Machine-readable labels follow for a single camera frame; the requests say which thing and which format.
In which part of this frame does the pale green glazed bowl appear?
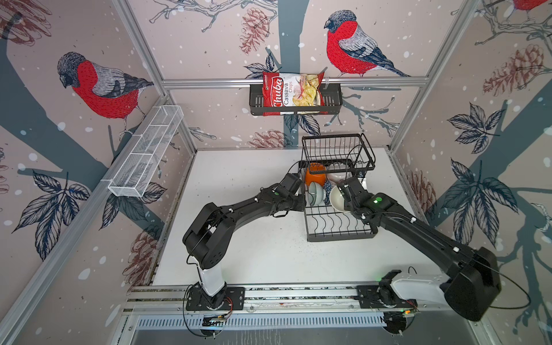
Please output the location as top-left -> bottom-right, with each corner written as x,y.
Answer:
307,182 -> 326,207

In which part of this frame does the cream ceramic bowl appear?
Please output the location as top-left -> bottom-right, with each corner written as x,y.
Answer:
329,185 -> 350,213

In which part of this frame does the orange plastic bowl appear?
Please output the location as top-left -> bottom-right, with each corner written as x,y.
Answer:
305,162 -> 326,187

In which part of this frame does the white ceramic bowl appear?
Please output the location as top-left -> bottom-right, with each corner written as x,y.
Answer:
326,172 -> 349,183

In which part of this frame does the blue patterned bowl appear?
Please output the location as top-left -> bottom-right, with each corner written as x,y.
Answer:
323,180 -> 333,206

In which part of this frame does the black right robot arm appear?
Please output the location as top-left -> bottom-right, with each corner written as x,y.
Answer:
336,178 -> 502,322

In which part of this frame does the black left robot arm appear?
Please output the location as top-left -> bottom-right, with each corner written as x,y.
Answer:
183,173 -> 306,298

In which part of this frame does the red cassava chips bag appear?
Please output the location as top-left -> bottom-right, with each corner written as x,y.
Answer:
262,72 -> 325,108

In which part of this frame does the black wire dish rack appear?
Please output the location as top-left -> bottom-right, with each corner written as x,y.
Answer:
298,134 -> 377,242

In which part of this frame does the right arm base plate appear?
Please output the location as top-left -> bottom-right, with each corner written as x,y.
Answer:
356,285 -> 418,309

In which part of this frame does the aluminium mounting rail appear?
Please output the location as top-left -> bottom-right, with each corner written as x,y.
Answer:
122,281 -> 451,315

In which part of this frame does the black wall basket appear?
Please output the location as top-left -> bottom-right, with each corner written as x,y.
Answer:
250,83 -> 343,116

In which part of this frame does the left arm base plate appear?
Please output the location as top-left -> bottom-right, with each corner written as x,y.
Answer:
185,283 -> 245,312

